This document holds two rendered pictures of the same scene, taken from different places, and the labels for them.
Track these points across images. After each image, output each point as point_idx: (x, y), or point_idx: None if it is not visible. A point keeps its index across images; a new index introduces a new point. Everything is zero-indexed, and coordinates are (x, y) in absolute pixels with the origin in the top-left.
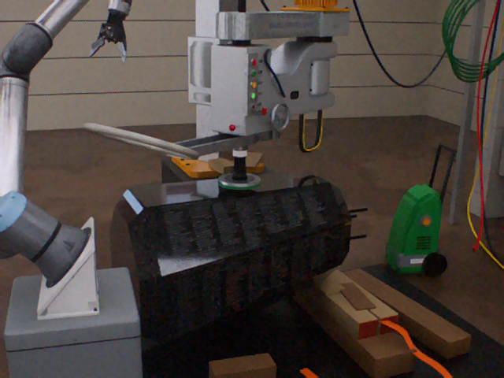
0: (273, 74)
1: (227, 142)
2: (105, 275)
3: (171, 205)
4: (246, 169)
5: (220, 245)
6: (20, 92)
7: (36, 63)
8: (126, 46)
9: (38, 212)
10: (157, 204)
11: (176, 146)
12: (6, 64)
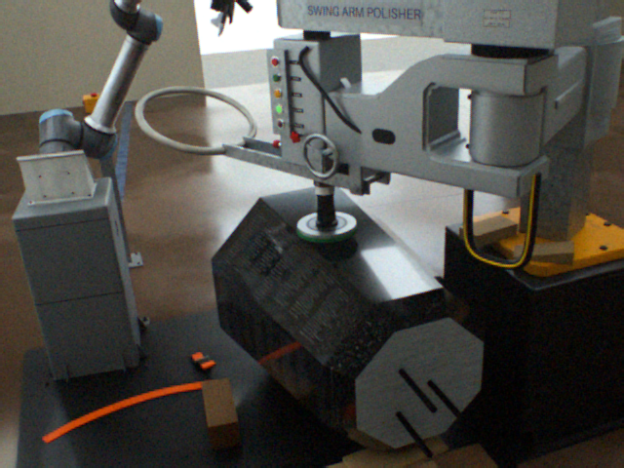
0: (316, 88)
1: (275, 161)
2: (94, 200)
3: (268, 208)
4: (323, 214)
5: (247, 271)
6: (125, 45)
7: (122, 23)
8: (223, 18)
9: (47, 127)
10: (267, 201)
11: (141, 126)
12: None
